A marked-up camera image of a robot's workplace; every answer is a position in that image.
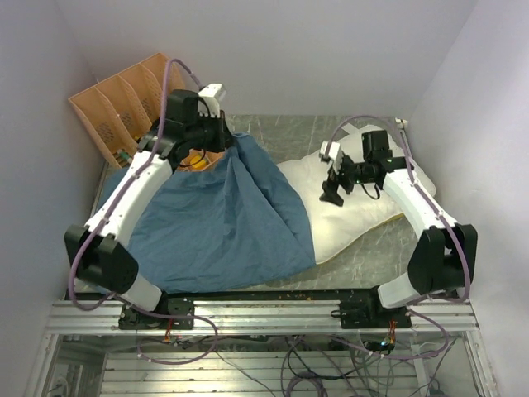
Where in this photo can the aluminium frame rail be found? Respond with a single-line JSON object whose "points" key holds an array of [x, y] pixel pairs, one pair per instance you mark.
{"points": [[258, 317]]}

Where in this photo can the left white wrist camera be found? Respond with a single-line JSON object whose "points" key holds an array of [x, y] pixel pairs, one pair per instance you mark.
{"points": [[211, 96]]}

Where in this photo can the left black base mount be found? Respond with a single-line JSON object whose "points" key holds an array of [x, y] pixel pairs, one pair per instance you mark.
{"points": [[175, 313]]}

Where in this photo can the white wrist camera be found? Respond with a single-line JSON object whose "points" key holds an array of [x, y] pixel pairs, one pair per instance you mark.
{"points": [[330, 152], [211, 96]]}

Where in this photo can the blue pillowcase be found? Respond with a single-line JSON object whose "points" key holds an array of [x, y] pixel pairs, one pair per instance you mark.
{"points": [[238, 224]]}

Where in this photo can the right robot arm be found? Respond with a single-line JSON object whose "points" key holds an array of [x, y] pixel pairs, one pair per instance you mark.
{"points": [[444, 257]]}

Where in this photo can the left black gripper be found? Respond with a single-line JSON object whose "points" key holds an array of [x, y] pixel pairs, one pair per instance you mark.
{"points": [[225, 138]]}

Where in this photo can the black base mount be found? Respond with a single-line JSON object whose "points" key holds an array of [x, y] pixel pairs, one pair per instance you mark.
{"points": [[175, 313], [361, 308]]}

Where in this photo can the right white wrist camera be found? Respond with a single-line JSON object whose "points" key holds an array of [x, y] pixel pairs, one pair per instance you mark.
{"points": [[330, 152]]}

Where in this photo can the white pillow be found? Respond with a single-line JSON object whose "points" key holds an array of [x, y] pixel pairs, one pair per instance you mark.
{"points": [[335, 228]]}

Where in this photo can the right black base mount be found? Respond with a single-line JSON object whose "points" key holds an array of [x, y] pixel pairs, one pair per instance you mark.
{"points": [[361, 308]]}

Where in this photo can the orange plastic file organizer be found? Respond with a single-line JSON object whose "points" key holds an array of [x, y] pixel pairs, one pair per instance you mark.
{"points": [[118, 111]]}

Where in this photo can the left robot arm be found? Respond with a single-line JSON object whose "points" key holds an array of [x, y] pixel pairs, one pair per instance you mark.
{"points": [[97, 250]]}

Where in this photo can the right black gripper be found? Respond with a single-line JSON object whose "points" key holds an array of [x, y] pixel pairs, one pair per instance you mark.
{"points": [[330, 186]]}

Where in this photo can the yellow small box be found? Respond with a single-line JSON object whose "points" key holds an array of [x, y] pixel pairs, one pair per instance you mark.
{"points": [[197, 162]]}

